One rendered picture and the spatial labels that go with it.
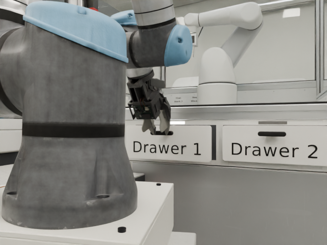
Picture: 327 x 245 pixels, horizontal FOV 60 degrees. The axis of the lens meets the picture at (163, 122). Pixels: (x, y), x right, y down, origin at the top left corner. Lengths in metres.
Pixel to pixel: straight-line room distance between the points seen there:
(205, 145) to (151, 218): 0.57
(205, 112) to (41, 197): 0.71
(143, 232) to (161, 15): 0.38
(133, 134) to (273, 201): 0.48
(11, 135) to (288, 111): 1.16
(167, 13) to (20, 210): 0.39
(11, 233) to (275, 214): 0.77
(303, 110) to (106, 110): 0.69
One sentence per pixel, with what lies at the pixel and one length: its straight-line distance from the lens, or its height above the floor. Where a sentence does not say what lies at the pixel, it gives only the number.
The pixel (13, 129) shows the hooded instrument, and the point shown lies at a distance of 1.48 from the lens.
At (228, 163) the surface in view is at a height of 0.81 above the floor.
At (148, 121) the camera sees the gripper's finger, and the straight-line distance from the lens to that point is 0.84.
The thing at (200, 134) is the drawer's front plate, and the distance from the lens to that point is 0.86.
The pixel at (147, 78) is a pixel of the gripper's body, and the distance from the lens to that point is 0.73.
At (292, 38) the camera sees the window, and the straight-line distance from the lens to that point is 0.95.
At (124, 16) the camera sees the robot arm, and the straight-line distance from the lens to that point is 0.68.
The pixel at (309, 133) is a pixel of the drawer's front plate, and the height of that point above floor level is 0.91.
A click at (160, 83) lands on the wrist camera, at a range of 0.83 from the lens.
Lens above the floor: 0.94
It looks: level
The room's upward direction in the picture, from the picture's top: straight up
